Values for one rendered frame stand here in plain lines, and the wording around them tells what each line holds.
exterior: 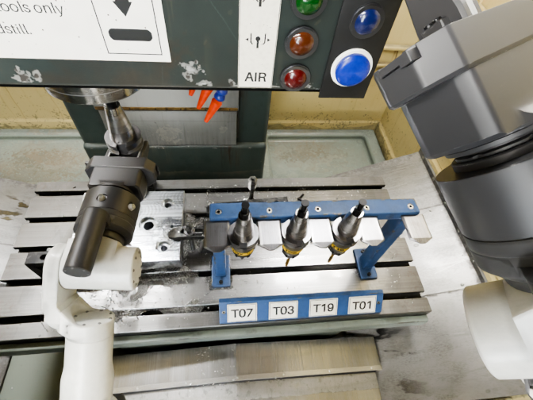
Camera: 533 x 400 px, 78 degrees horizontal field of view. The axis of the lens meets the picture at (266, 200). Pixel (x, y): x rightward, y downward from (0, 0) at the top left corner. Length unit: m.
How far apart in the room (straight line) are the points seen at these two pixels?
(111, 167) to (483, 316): 0.56
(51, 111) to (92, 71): 1.55
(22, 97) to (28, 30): 1.55
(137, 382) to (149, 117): 0.81
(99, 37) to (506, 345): 0.35
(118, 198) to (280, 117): 1.26
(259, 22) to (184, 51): 0.06
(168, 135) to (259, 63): 0.98
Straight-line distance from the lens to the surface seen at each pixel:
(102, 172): 0.63
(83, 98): 0.51
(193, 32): 0.29
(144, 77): 0.31
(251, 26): 0.28
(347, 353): 1.15
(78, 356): 0.58
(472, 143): 0.21
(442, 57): 0.20
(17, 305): 1.11
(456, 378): 1.23
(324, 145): 1.79
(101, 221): 0.52
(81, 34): 0.30
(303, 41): 0.29
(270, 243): 0.68
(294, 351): 1.09
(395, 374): 1.21
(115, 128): 0.63
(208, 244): 0.67
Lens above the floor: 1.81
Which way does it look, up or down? 55 degrees down
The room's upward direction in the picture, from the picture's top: 8 degrees clockwise
